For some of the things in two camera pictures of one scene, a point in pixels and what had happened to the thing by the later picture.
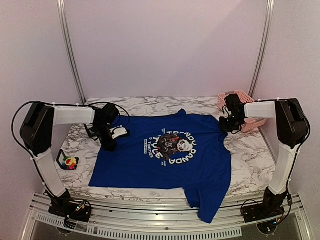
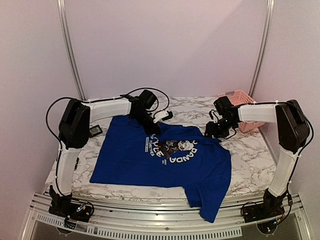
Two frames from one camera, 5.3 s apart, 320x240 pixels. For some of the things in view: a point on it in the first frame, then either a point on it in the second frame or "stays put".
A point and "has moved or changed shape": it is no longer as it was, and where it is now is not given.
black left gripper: (107, 146) → (152, 131)
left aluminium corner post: (69, 46) stays put
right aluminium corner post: (262, 59) stays put
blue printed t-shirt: (175, 149) has moved or changed shape
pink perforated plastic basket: (249, 123) stays put
